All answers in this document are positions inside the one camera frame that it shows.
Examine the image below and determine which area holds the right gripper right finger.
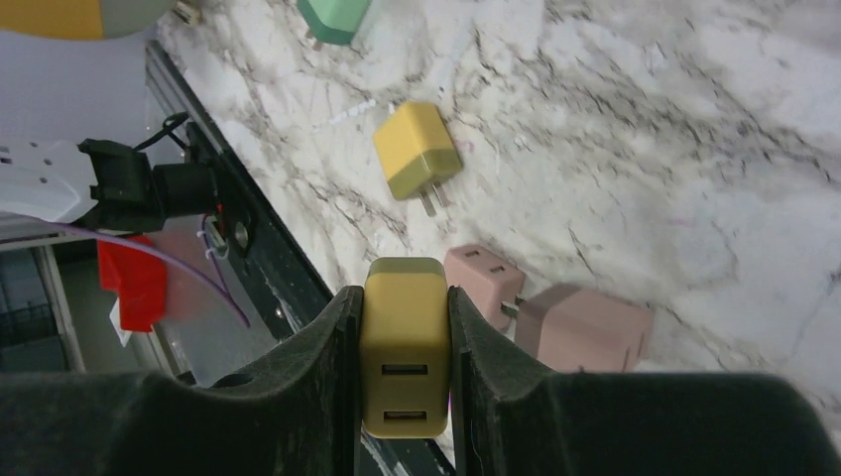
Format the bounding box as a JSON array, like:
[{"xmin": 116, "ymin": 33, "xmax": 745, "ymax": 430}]
[{"xmin": 447, "ymin": 288, "xmax": 840, "ymax": 475}]

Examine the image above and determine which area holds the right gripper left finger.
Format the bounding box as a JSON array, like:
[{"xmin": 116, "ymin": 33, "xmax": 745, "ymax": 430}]
[{"xmin": 1, "ymin": 287, "xmax": 363, "ymax": 475}]

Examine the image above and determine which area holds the pink charger plug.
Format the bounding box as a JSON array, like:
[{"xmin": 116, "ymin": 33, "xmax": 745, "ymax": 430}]
[
  {"xmin": 443, "ymin": 244, "xmax": 526, "ymax": 330},
  {"xmin": 501, "ymin": 284, "xmax": 654, "ymax": 373}
]

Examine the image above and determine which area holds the yellow usb charger plug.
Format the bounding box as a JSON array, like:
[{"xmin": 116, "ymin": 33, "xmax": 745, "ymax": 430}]
[{"xmin": 373, "ymin": 101, "xmax": 463, "ymax": 217}]

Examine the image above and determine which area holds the green charger plug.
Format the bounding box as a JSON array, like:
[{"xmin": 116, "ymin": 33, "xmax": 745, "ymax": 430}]
[{"xmin": 297, "ymin": 0, "xmax": 371, "ymax": 46}]

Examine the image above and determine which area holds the cream cylindrical bucket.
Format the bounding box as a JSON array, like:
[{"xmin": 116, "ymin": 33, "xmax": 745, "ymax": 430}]
[{"xmin": 1, "ymin": 0, "xmax": 201, "ymax": 41}]

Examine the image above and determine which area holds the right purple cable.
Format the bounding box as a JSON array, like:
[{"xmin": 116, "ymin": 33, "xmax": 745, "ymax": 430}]
[{"xmin": 39, "ymin": 213, "xmax": 252, "ymax": 330}]

